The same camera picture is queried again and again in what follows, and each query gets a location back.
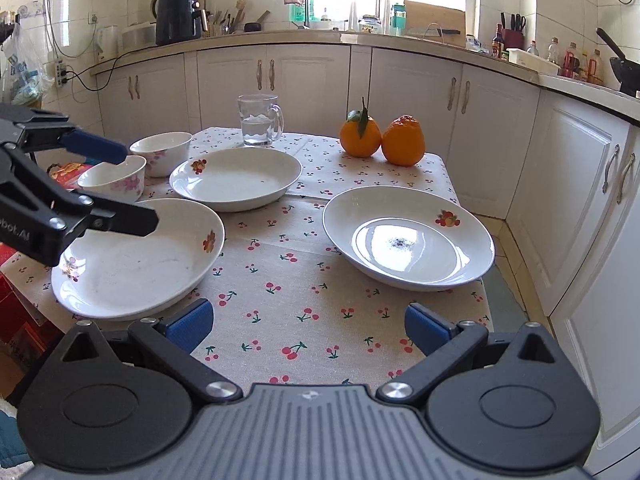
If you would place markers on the clear plastic bag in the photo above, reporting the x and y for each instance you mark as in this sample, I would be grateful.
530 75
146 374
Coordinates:
22 75

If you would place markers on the black air fryer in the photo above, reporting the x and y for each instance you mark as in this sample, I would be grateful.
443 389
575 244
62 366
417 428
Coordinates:
177 20

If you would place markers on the utensil holder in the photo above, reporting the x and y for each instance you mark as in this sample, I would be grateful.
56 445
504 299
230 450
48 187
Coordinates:
220 27

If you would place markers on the red gift box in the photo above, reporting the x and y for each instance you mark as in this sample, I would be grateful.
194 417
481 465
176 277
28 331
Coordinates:
15 320

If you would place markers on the yellow oil bottle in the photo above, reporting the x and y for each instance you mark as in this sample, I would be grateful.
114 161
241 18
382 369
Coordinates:
584 67

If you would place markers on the black wok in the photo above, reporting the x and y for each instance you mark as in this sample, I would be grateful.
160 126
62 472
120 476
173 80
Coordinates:
625 72

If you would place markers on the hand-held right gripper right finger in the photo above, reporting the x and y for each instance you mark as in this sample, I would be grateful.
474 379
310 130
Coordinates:
425 327

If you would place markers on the cherry print tablecloth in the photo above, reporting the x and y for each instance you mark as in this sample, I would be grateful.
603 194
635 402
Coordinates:
300 285

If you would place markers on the clear glass mug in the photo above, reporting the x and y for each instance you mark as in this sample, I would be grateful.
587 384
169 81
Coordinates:
255 125

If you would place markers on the white electric kettle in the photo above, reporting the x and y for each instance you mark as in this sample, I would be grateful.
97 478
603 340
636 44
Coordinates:
107 42

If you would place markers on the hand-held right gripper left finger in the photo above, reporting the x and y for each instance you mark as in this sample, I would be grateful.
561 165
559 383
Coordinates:
192 322

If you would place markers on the orange with green leaf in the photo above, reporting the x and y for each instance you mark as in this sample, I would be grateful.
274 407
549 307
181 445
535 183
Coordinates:
360 137

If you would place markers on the dark kettle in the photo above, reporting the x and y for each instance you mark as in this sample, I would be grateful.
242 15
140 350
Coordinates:
156 2

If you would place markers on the dark sauce bottle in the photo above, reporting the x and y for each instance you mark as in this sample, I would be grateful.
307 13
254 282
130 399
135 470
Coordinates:
497 45

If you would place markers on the white fruit print plate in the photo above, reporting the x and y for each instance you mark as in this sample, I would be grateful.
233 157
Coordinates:
400 240
135 270
240 180

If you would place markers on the white rice cooker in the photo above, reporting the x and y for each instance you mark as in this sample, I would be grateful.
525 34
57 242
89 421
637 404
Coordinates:
140 35

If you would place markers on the white kitchen cabinets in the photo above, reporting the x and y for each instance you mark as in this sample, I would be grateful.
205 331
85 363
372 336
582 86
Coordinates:
320 75

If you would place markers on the dark red knife block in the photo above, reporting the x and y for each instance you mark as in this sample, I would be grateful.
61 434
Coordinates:
512 40

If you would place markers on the wooden cutting board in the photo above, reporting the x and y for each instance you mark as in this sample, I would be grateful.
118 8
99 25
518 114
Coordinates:
435 15

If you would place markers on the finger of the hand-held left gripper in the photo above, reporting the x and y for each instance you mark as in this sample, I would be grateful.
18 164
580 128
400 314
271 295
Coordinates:
95 146
125 217

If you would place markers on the glass jar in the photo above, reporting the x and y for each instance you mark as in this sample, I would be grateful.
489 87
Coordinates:
370 25

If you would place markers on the white power strip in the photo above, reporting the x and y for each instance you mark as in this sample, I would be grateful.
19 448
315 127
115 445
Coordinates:
60 72

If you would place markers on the bumpy orange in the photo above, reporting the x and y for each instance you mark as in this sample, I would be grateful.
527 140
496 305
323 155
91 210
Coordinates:
402 142

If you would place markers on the wooden spatula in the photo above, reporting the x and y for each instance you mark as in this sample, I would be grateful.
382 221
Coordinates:
240 12

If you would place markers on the white plastic tray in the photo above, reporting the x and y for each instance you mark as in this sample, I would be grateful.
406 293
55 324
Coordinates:
535 60

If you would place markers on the clear plastic bottle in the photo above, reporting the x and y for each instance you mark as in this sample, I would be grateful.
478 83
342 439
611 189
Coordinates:
553 51

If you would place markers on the teal cloth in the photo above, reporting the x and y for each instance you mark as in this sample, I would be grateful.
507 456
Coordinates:
10 435

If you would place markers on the red liquid bottle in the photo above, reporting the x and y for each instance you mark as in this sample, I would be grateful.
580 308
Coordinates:
570 62

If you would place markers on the teal lidded jar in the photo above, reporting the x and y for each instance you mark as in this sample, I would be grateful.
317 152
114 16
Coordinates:
398 20

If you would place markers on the white pink floral bowl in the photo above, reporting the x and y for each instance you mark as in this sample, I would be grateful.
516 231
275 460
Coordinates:
120 180
165 155

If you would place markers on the small black pan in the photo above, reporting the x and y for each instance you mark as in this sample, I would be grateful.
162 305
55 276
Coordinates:
252 26

